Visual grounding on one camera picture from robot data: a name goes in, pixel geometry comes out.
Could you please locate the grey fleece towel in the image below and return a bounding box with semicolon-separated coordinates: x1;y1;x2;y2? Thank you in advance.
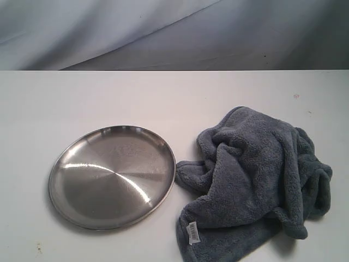
175;106;333;261

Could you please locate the white care label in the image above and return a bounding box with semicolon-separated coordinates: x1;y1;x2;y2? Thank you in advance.
186;221;201;245

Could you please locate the round stainless steel plate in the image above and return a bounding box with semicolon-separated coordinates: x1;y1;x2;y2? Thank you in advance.
48;125;176;231

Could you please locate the grey fabric backdrop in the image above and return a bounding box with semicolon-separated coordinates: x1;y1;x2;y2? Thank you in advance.
1;1;348;70

